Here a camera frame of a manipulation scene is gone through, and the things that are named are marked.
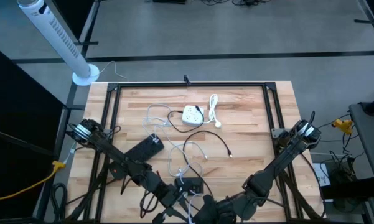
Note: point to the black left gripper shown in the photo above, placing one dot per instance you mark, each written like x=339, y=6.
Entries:
x=171, y=196

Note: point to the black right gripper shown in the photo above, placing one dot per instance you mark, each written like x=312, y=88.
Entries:
x=219, y=211

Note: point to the small white USB charger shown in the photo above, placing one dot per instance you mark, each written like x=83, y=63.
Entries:
x=185, y=194

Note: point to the black charger box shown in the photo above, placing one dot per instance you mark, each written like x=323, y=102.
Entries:
x=196, y=185

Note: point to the long black power strip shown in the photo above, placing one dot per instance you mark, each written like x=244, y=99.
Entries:
x=146, y=147

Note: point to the white outlet cube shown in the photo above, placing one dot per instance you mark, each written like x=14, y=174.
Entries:
x=191, y=116

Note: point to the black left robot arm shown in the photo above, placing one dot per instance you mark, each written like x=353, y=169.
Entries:
x=121, y=158

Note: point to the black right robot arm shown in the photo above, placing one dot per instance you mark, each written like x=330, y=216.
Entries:
x=277, y=165

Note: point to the white paper sheet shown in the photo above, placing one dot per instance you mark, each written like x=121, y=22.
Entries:
x=320, y=179

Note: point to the black equipment box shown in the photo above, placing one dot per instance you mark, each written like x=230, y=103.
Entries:
x=351, y=188

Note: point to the grey cart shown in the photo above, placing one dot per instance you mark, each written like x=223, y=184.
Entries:
x=370, y=140

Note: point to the white tower fan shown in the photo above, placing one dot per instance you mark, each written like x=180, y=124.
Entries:
x=59, y=37

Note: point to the small black frame clamp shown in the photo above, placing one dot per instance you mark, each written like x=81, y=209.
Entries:
x=187, y=80

